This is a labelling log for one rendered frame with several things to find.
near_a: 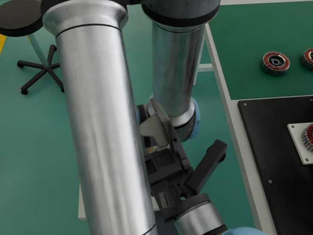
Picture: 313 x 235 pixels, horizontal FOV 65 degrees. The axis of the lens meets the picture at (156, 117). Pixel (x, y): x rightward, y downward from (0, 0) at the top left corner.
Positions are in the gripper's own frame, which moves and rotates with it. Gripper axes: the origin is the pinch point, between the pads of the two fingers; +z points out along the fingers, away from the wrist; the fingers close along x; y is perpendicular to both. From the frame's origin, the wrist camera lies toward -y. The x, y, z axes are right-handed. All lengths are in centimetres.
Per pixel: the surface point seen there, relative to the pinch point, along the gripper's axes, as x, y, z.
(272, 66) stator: 33, -61, 22
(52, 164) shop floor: 105, 54, 61
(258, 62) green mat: 36, -60, 29
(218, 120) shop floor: 111, -63, 45
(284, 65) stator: 33, -65, 20
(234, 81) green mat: 35, -44, 24
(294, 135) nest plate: 34, -47, -7
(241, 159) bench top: 37.0, -27.6, -6.0
